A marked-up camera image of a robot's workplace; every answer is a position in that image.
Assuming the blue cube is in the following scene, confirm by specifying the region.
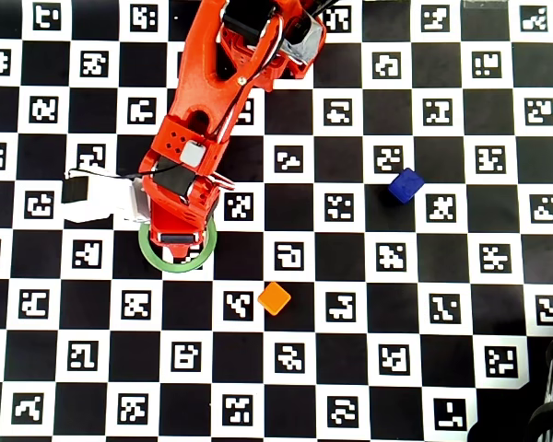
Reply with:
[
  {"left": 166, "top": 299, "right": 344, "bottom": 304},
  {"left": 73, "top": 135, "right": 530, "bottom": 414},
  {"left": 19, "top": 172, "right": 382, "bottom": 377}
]
[{"left": 387, "top": 167, "right": 426, "bottom": 204}]

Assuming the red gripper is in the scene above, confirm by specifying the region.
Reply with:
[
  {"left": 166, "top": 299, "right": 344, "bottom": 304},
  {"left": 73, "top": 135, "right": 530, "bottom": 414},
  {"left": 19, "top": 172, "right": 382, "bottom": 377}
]
[{"left": 140, "top": 149, "right": 222, "bottom": 264}]

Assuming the orange cube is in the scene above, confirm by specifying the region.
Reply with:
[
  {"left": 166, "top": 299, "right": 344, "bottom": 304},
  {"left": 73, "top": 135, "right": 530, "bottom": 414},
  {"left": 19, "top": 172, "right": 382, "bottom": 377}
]
[{"left": 256, "top": 281, "right": 292, "bottom": 317}]

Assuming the green ring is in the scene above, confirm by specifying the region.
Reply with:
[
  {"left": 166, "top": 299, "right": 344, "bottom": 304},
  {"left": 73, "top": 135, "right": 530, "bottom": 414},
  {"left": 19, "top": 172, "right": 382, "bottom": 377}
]
[{"left": 137, "top": 220, "right": 218, "bottom": 274}]

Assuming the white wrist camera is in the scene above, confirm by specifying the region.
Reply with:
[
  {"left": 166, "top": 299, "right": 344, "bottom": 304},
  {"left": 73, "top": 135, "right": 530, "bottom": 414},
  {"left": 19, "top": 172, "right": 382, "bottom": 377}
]
[{"left": 62, "top": 176, "right": 147, "bottom": 224}]

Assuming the black white marker checkerboard mat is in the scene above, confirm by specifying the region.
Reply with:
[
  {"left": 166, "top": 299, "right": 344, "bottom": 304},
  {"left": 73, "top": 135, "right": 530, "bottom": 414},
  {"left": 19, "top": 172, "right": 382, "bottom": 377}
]
[{"left": 0, "top": 0, "right": 553, "bottom": 442}]

